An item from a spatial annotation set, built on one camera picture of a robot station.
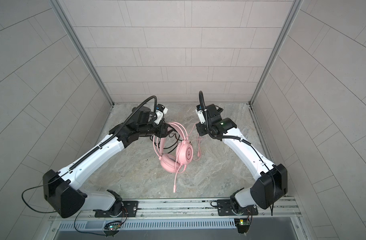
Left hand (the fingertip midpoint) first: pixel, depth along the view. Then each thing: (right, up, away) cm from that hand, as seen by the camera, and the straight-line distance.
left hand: (175, 126), depth 72 cm
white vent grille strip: (-35, -47, -3) cm, 58 cm away
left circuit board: (-27, -45, -8) cm, 53 cm away
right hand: (+12, 0, +7) cm, 14 cm away
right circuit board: (+32, -45, -4) cm, 55 cm away
